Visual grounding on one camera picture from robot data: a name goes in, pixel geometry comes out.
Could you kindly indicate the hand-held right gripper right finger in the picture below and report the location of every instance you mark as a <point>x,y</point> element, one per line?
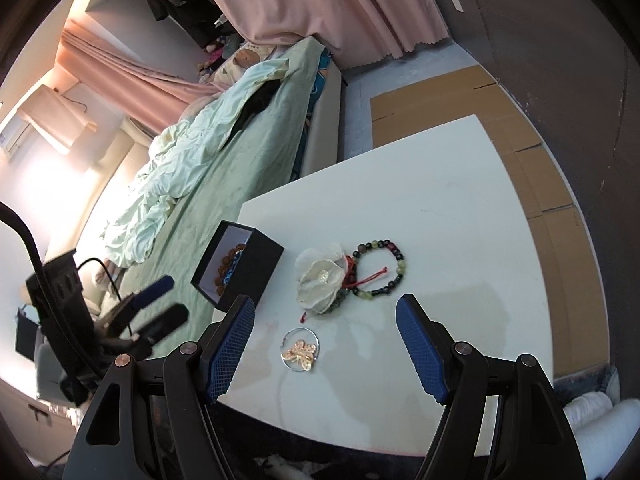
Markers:
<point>422,355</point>

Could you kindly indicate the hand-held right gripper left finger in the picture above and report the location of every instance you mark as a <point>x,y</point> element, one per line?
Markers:
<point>229,352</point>

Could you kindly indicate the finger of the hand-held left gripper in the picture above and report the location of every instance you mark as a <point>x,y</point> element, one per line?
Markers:
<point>165,322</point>
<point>156,288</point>

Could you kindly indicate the gold butterfly hoop brooch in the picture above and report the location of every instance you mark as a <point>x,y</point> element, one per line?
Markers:
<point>300,352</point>

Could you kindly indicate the black jewelry box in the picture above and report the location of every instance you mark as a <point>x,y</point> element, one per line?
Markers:
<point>257,265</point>

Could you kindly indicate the white fabric flower hair clip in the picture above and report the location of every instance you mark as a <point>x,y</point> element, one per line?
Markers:
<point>320,277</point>

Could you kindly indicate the white cabinet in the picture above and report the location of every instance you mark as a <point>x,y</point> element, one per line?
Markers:
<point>30,420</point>

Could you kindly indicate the mint green duvet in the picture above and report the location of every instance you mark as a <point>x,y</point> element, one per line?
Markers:
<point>200,135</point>

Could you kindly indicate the green bed sheet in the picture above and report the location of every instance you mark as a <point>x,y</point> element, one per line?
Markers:
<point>260,150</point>

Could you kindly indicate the white bundled cloth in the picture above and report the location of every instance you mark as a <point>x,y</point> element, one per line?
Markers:
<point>600,425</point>

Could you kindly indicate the covered air conditioner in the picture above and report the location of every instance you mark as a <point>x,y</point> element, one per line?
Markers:
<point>50,115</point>

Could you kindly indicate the dark cloth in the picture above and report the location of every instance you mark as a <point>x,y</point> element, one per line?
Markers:
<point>257,105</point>

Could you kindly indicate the flat brown cardboard sheets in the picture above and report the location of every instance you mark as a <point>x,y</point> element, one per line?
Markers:
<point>545,180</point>

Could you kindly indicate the pink curtain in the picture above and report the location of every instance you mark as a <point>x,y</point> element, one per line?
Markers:
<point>320,5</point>
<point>125,75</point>

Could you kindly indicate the plush toys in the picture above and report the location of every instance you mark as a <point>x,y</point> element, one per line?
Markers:
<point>215,55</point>

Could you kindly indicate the cartoon printed pillow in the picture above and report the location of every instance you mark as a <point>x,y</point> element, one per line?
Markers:
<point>240,62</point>

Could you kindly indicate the white bed frame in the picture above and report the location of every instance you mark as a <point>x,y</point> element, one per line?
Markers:
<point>325,125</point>

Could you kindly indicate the small white wall sticker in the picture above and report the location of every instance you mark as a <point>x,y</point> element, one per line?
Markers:
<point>457,3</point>

